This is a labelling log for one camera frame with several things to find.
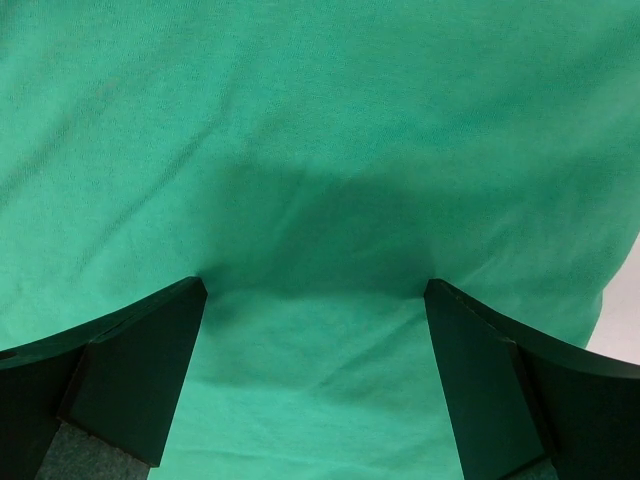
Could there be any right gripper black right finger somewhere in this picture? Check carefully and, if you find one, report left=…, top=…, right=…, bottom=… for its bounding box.
left=424, top=279, right=639, bottom=480

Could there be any green tank top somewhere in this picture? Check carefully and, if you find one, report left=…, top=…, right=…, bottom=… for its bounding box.
left=1, top=1, right=639, bottom=479

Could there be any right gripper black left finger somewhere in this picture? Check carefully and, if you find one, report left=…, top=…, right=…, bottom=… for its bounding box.
left=1, top=277, right=207, bottom=479

